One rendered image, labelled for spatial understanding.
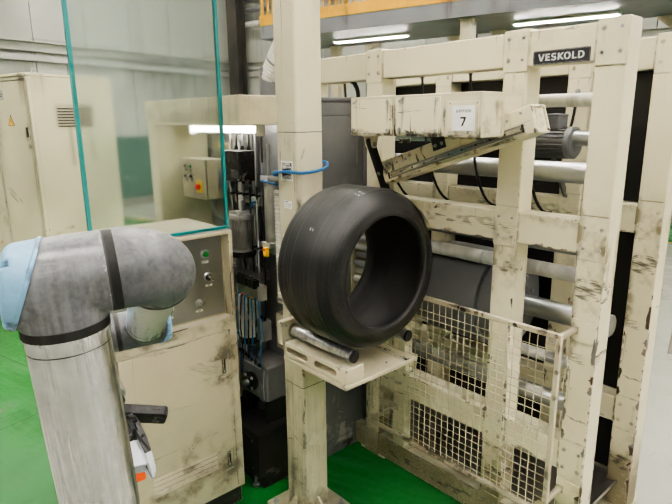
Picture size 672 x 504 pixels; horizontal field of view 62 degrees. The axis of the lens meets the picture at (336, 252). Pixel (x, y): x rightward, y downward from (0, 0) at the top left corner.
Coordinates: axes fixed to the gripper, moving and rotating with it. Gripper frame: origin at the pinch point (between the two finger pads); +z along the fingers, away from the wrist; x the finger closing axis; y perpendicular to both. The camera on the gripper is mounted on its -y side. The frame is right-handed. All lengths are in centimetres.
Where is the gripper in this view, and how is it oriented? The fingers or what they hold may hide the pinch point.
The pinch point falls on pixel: (154, 471)
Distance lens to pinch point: 139.1
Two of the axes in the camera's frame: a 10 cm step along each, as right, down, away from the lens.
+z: 5.8, 6.9, -4.3
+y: -7.2, 2.0, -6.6
